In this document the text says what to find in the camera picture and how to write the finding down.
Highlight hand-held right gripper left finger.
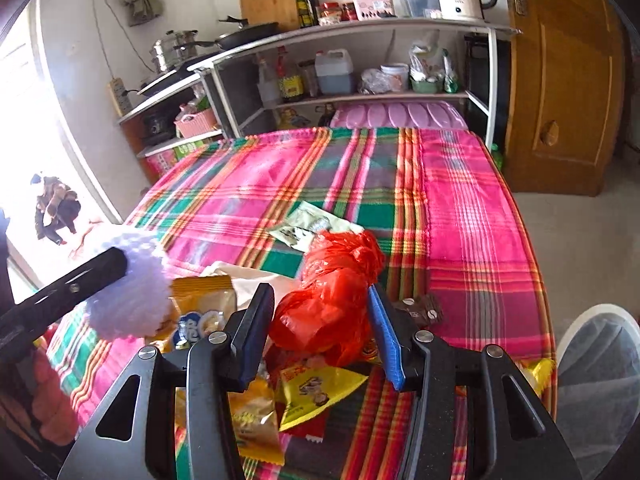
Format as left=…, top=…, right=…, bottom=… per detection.
left=57, top=282, right=276, bottom=480

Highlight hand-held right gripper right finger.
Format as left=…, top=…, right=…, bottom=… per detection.
left=367, top=282, right=583, bottom=480

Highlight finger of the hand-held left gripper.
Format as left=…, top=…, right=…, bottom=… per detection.
left=0, top=247, right=129, bottom=361

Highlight white paper cup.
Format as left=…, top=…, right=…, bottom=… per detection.
left=87, top=227, right=173, bottom=341

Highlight red plastic bag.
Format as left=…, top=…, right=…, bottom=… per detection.
left=270, top=230, right=387, bottom=368

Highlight white trash bin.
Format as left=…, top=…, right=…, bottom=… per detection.
left=555, top=304, right=640, bottom=466

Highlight brown coffee sachet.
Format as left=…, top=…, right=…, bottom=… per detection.
left=390, top=292, right=445, bottom=331

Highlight white paper sheet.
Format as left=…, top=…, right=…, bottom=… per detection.
left=200, top=260, right=301, bottom=306

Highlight orange packet with blue print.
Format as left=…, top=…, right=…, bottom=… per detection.
left=170, top=275, right=238, bottom=351

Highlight plain orange snack packet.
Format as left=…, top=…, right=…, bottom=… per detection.
left=227, top=377, right=286, bottom=466

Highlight yellow cartoon snack packet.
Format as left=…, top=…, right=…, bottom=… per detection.
left=277, top=365, right=368, bottom=433

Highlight green white snack wrapper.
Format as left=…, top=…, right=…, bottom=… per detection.
left=267, top=201, right=366, bottom=253

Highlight orange fuzzy cloth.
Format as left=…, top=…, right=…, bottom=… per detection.
left=30, top=350, right=81, bottom=446

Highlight red green carton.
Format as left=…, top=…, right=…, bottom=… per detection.
left=145, top=140, right=206, bottom=176

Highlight plaid tablecloth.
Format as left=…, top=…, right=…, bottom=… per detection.
left=47, top=127, right=558, bottom=480

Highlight black rice cooker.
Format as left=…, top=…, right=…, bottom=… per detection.
left=142, top=107, right=178, bottom=143

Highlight white power strip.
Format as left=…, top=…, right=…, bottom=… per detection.
left=107, top=77, right=133, bottom=116

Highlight pink woven basket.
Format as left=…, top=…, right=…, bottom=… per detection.
left=174, top=110, right=218, bottom=138

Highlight black induction cooker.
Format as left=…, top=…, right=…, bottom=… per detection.
left=137, top=62, right=201, bottom=97

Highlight pink plastic stool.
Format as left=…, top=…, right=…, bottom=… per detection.
left=330, top=101, right=468, bottom=131

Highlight yellow printed box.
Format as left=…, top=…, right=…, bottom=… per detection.
left=277, top=106, right=313, bottom=130

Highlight steel cooking pot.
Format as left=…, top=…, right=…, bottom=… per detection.
left=150, top=30, right=198, bottom=73

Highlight clear plastic bottle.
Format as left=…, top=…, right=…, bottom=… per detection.
left=257, top=57, right=281, bottom=108

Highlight clear plastic bag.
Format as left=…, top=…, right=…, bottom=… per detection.
left=359, top=67, right=396, bottom=95

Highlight soy sauce bottle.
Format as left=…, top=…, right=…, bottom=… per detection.
left=277, top=52, right=306, bottom=103

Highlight white plastic tub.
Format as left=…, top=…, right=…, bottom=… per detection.
left=380, top=63, right=411, bottom=92

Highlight green bowl with bags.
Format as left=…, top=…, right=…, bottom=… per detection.
left=409, top=42, right=458, bottom=95

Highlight small glass jar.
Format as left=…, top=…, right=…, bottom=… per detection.
left=300, top=60, right=318, bottom=98

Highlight white plastic oil jug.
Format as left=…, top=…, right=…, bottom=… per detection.
left=314, top=49, right=355, bottom=95

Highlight black frying pan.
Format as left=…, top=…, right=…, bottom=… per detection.
left=187, top=17, right=281, bottom=52

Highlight wooden door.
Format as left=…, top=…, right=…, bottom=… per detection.
left=500, top=0, right=628, bottom=196

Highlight white metal shelf rack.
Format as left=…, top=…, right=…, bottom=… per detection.
left=117, top=17, right=521, bottom=158

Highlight pink utensil basket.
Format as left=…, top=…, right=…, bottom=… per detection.
left=355, top=0, right=396, bottom=22

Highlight red lidded jars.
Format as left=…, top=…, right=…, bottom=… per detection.
left=320, top=1, right=358, bottom=23

